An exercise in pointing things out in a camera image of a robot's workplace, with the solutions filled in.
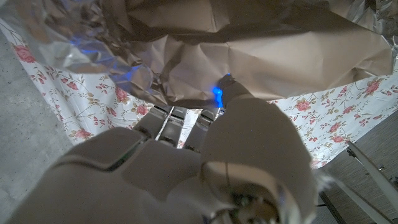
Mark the grey stand pole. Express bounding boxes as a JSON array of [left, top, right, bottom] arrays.
[[323, 177, 385, 224]]

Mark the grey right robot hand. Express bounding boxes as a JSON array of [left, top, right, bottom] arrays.
[[6, 73, 320, 224]]

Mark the aluminum foil sheet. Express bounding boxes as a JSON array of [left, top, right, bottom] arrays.
[[0, 0, 398, 110]]

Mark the floral backdrop cloth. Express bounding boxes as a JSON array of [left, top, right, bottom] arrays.
[[0, 18, 398, 170]]

